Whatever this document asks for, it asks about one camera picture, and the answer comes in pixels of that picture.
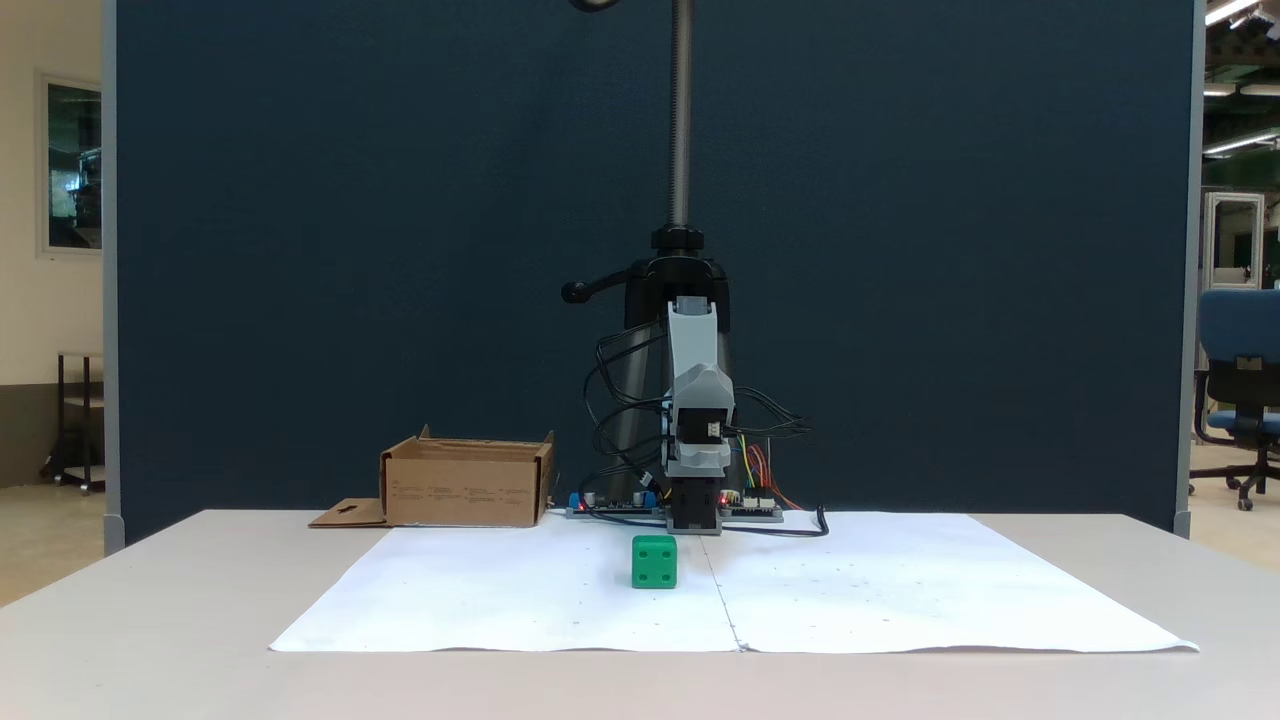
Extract white paper sheet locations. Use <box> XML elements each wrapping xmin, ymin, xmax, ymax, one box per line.
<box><xmin>270</xmin><ymin>524</ymin><xmax>742</xmax><ymax>654</ymax></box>
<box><xmin>700</xmin><ymin>511</ymin><xmax>1200</xmax><ymax>654</ymax></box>

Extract circuit board with coloured wires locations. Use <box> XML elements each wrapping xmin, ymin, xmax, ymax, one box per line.
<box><xmin>722</xmin><ymin>488</ymin><xmax>785</xmax><ymax>524</ymax></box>

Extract black cable with white plug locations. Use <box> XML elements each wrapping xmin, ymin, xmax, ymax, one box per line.
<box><xmin>720</xmin><ymin>505</ymin><xmax>831</xmax><ymax>539</ymax></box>

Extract black wheeled cart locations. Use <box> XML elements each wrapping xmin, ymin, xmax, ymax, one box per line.
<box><xmin>40</xmin><ymin>350</ymin><xmax>106</xmax><ymax>495</ymax></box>

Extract dark blue partition panel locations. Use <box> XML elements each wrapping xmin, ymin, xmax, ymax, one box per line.
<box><xmin>102</xmin><ymin>0</ymin><xmax>1207</xmax><ymax>557</ymax></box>

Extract brown cardboard box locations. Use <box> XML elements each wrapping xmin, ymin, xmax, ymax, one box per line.
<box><xmin>309</xmin><ymin>425</ymin><xmax>557</xmax><ymax>529</ymax></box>

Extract blue office chair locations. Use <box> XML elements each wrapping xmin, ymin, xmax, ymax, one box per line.
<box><xmin>1189</xmin><ymin>288</ymin><xmax>1280</xmax><ymax>512</ymax></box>

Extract framed wall window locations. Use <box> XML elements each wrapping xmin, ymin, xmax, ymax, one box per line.
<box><xmin>36</xmin><ymin>70</ymin><xmax>104</xmax><ymax>259</ymax></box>

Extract green dice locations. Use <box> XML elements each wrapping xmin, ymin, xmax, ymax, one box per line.
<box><xmin>632</xmin><ymin>535</ymin><xmax>678</xmax><ymax>589</ymax></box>

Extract coloured jumper wire bundle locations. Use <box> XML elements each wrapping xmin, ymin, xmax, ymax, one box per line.
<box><xmin>733</xmin><ymin>432</ymin><xmax>803</xmax><ymax>511</ymax></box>

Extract white metal cabinet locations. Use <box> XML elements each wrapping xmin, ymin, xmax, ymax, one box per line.
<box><xmin>1203</xmin><ymin>192</ymin><xmax>1267</xmax><ymax>292</ymax></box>

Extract blue circuit board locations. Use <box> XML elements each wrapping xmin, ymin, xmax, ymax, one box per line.
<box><xmin>566</xmin><ymin>489</ymin><xmax>663</xmax><ymax>521</ymax></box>

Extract black tripod with metal pole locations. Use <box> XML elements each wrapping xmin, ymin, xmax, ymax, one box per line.
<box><xmin>561</xmin><ymin>0</ymin><xmax>737</xmax><ymax>501</ymax></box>

